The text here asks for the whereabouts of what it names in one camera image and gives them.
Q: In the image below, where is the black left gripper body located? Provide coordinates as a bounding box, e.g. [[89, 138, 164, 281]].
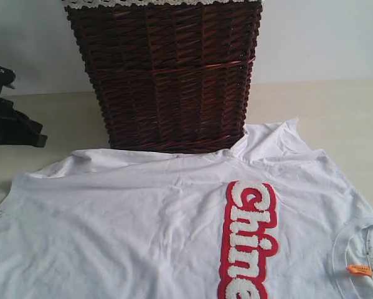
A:
[[0, 97, 17, 145]]

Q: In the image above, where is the white t-shirt with red lettering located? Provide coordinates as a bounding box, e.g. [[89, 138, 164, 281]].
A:
[[0, 119, 373, 298]]

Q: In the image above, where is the dark brown wicker basket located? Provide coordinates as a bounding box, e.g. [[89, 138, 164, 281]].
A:
[[64, 1, 263, 153]]

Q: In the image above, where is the grey fabric liner lace trim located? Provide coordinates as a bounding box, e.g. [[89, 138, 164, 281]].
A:
[[60, 0, 264, 10]]

